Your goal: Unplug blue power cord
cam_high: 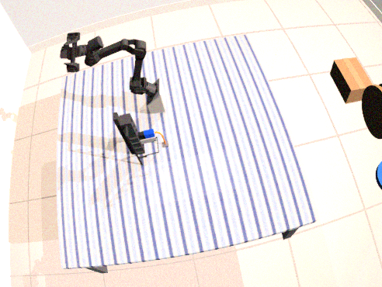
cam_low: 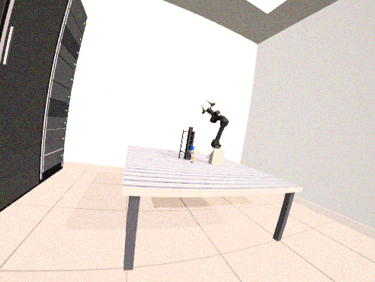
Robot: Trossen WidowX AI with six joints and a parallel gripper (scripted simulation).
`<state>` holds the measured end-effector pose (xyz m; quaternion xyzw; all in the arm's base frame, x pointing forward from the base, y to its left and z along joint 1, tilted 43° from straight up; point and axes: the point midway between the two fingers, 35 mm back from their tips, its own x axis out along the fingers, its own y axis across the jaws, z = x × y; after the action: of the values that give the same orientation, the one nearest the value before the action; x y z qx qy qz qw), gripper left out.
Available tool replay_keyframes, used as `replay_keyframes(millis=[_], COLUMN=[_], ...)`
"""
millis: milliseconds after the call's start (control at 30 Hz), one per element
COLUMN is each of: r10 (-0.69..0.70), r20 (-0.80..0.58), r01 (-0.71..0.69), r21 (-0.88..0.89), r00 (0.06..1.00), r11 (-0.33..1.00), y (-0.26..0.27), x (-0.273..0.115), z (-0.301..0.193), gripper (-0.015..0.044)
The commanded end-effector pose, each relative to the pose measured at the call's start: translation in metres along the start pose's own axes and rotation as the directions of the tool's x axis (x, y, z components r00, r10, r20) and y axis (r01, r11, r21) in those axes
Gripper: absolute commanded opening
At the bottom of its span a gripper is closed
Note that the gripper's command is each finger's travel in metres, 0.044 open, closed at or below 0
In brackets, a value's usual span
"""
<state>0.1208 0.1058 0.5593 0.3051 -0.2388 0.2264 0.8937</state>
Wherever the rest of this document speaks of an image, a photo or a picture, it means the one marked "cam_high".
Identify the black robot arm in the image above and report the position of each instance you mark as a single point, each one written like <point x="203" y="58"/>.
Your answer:
<point x="93" y="54"/>

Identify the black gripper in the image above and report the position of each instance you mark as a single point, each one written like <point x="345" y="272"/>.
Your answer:
<point x="75" y="51"/>

